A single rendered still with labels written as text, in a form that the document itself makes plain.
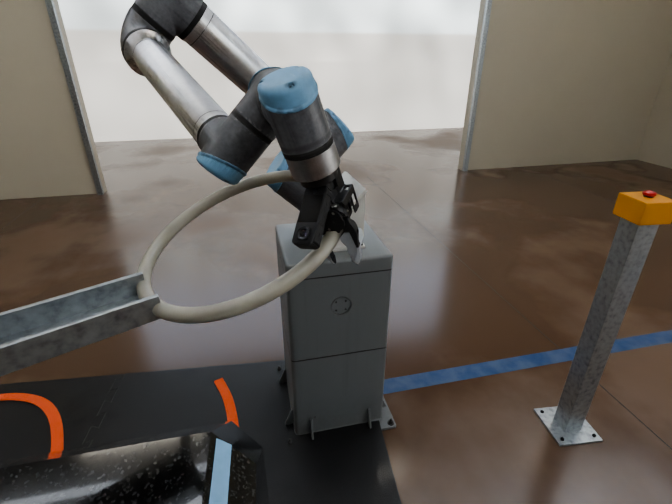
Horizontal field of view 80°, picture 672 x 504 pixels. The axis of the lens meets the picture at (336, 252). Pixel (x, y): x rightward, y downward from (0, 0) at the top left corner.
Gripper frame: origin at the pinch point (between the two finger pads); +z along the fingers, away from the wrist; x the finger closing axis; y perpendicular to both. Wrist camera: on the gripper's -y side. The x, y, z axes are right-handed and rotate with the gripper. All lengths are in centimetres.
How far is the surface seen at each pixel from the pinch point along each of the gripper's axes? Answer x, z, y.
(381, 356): 21, 86, 34
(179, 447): 27.4, 16.6, -37.5
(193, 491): 19, 16, -44
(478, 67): 33, 136, 515
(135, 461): 33, 14, -43
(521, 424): -31, 140, 43
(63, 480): 42, 10, -50
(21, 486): 47, 8, -53
